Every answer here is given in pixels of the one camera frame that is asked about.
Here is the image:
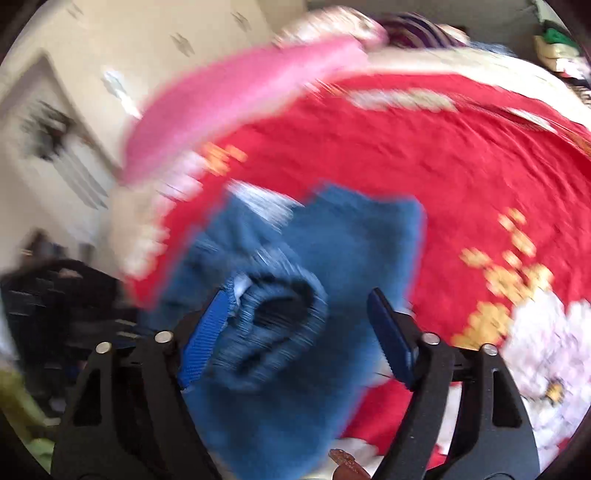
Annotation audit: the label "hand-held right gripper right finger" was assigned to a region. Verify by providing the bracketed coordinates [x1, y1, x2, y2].
[367, 287, 541, 480]

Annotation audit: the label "purple striped garment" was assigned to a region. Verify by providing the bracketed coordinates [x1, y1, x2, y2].
[374, 13, 462, 49]

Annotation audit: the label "pile of folded clothes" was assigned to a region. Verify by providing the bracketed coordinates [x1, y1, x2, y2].
[531, 0, 591, 107]

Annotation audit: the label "red floral blanket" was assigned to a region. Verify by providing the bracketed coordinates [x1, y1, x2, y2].
[122, 71, 591, 472]

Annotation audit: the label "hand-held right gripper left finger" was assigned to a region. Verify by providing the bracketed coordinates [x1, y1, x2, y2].
[50, 288, 234, 480]

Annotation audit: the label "blue denim pants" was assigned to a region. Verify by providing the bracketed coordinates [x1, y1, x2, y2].
[139, 182, 428, 480]

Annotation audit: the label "floral pillow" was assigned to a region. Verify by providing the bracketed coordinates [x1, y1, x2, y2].
[272, 7, 389, 51]

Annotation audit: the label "blue patterned cloth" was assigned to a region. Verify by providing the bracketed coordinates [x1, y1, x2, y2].
[466, 41, 518, 56]

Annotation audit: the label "white wardrobe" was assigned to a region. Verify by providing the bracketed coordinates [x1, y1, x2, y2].
[0, 0, 305, 241]

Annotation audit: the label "brown object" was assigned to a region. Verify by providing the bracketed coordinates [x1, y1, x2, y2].
[328, 448, 370, 480]

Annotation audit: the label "pink quilt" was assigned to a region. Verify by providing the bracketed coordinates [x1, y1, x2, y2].
[117, 34, 370, 185]

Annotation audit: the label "green cloth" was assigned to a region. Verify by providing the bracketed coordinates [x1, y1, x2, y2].
[0, 364, 58, 472]

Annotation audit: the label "dark furniture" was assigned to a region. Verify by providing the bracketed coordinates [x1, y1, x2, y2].
[0, 231, 134, 416]

